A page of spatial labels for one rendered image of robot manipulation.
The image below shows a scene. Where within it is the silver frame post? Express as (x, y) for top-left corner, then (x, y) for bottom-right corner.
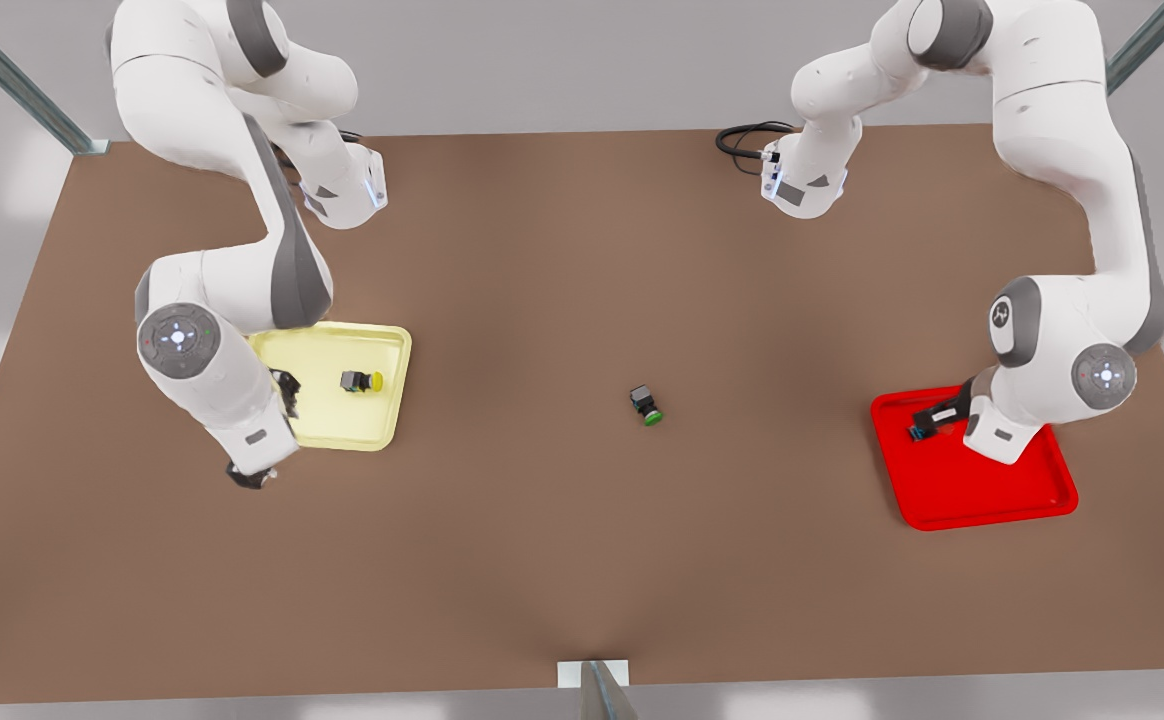
(556, 659), (640, 720)
(0, 0), (110, 157)
(1105, 0), (1164, 97)

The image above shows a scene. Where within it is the black cable loop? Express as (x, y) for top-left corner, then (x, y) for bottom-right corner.
(715, 121), (799, 179)

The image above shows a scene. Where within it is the red tray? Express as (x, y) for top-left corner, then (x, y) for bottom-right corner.
(870, 385), (1080, 532)

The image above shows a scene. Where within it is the pale yellow tray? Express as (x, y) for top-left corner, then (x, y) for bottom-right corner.
(246, 322), (413, 453)

